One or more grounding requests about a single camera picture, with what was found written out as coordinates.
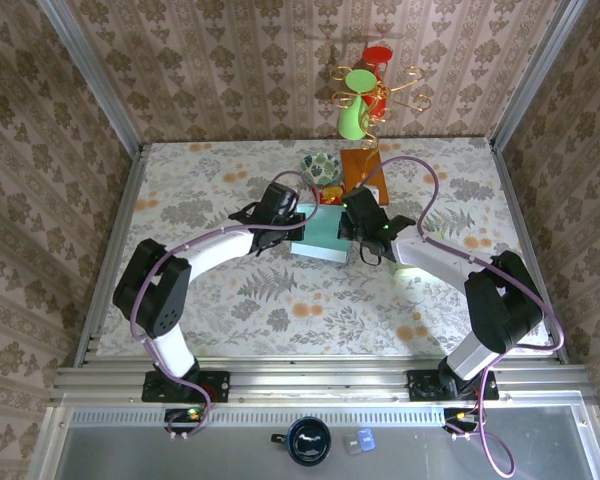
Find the light blue cloth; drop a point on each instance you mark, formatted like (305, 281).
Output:
(322, 235)

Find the light green cloth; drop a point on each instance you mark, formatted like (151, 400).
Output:
(405, 272)

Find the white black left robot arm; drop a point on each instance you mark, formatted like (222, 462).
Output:
(220, 250)

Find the red snack packet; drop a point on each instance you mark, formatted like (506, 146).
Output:
(332, 194)

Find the wooden base board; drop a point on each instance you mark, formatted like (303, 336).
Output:
(355, 165)

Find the leaf pattern bowl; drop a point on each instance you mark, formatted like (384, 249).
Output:
(325, 167)

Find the green plastic goblet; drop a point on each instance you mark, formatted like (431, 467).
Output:
(352, 120)

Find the floral table mat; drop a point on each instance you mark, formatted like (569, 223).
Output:
(330, 330)

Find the red plastic goblet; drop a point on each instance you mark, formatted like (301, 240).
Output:
(378, 54)

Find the small blue card case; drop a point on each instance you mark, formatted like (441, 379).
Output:
(367, 437)

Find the small black connector board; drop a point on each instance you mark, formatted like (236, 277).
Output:
(182, 416)
(460, 417)

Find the small grey card case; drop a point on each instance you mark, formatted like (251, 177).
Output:
(351, 445)

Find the dark blue mug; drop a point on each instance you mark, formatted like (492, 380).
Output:
(307, 442)

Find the aluminium side rail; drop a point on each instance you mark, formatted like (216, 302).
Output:
(524, 225)
(117, 225)

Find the aluminium frame cross rails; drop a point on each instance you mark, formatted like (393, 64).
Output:
(320, 382)

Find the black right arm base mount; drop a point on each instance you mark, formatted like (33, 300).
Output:
(422, 387)

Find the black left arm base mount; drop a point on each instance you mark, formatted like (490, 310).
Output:
(215, 387)

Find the aluminium corner post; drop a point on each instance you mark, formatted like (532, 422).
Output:
(94, 70)
(536, 70)

